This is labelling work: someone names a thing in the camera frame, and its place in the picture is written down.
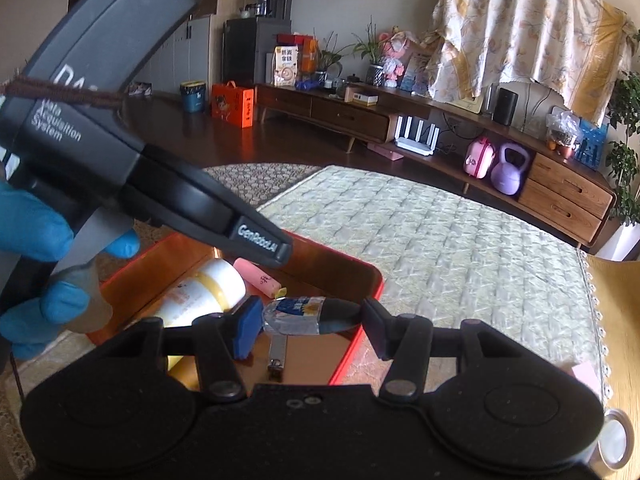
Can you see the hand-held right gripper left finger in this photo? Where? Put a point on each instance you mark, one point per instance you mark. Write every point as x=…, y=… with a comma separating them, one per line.
x=245, y=332

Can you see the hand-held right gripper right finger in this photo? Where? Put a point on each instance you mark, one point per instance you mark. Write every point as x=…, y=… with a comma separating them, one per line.
x=376, y=331

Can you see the silver nail clipper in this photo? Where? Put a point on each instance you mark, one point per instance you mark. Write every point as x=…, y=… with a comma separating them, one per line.
x=277, y=357

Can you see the pink highlighter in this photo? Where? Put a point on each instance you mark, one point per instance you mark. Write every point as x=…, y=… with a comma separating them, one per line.
x=257, y=280

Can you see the small candy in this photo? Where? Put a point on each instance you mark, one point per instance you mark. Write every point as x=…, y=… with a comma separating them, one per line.
x=300, y=316

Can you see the white bottle with yellow label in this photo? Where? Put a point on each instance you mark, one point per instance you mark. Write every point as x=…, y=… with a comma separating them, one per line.
x=200, y=295

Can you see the red tin box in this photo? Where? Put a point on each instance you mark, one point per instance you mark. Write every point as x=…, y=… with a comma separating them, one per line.
x=350, y=270

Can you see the tape roll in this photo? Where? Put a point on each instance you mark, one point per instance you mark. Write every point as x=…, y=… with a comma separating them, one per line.
x=616, y=437

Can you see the person's left hand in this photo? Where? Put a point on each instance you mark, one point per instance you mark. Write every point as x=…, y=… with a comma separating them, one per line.
x=30, y=230

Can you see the teal bucket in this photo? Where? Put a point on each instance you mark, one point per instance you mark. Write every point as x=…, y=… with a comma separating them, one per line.
x=192, y=97

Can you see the orange gift box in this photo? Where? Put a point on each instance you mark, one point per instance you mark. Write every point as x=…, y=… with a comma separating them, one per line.
x=232, y=106

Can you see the lace tablecloth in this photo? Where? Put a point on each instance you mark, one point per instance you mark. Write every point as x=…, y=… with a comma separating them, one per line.
x=250, y=182

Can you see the black mini fridge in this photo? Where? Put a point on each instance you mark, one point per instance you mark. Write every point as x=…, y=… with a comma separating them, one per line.
x=250, y=50

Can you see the cereal box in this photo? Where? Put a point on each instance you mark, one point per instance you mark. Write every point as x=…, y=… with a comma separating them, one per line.
x=285, y=66

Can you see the pink flat box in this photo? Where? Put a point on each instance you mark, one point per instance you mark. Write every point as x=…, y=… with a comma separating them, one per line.
x=386, y=151

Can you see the blue toy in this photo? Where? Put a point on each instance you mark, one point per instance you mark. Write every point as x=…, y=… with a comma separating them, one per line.
x=309, y=84

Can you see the black coffee machine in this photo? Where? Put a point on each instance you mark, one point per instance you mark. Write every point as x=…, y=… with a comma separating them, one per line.
x=272, y=2

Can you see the white router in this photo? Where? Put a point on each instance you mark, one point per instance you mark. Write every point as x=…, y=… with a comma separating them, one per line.
x=419, y=137

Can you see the pink toy case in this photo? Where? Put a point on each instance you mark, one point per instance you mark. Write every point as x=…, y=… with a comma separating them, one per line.
x=479, y=160

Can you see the orange paper bag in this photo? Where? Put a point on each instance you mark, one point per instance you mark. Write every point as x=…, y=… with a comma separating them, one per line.
x=310, y=60

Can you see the purple kettlebell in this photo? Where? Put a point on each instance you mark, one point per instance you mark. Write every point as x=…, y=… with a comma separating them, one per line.
x=510, y=172

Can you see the small leafy potted plant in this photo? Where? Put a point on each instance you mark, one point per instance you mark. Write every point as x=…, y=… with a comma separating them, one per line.
x=325, y=60

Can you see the wooden TV cabinet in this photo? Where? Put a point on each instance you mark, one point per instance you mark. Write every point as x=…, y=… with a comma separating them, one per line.
x=565, y=195

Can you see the small white box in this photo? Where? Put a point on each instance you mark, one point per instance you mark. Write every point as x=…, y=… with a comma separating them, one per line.
x=361, y=96

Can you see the yellow cloth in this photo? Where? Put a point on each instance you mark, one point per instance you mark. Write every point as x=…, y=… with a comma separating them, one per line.
x=620, y=335

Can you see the plant in patterned pot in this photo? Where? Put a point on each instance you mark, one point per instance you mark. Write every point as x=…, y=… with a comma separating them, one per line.
x=374, y=74

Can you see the black speaker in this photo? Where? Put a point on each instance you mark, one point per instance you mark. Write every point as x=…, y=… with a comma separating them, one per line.
x=506, y=107

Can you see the pink doll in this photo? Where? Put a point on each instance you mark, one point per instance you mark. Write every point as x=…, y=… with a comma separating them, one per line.
x=397, y=60

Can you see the clear plastic bag of fruit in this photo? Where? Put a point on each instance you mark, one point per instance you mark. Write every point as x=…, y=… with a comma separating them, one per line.
x=562, y=132

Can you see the tall green potted plant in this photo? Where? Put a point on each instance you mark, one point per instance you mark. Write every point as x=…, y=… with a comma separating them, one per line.
x=625, y=160

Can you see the floral draped cloth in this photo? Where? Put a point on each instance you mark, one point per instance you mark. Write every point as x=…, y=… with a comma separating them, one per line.
x=520, y=25

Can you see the picture frame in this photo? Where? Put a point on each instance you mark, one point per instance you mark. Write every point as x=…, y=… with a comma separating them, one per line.
x=415, y=72

